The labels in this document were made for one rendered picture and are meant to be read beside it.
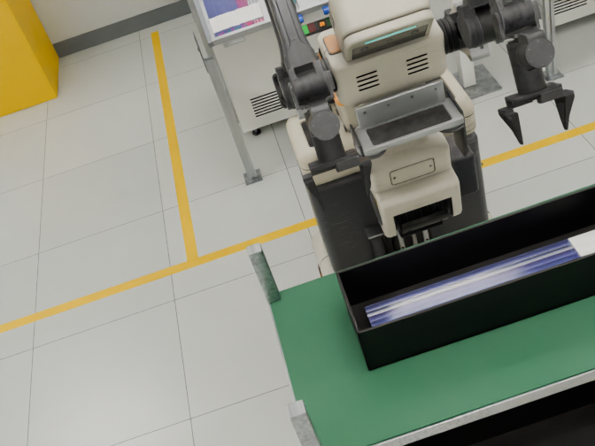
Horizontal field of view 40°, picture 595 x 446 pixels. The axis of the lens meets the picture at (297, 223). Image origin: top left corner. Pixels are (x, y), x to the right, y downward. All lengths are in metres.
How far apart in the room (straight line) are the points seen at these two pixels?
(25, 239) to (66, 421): 1.19
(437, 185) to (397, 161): 0.13
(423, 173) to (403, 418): 0.85
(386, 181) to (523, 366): 0.78
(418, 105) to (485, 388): 0.78
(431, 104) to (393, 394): 0.79
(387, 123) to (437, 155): 0.21
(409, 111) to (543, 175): 1.45
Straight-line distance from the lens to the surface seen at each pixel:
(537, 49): 1.63
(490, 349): 1.57
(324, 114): 1.54
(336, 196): 2.45
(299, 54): 1.62
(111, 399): 3.08
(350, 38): 1.82
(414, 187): 2.16
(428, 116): 1.99
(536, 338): 1.58
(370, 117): 1.98
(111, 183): 4.08
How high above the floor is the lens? 2.18
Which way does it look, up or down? 40 degrees down
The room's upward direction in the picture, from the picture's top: 19 degrees counter-clockwise
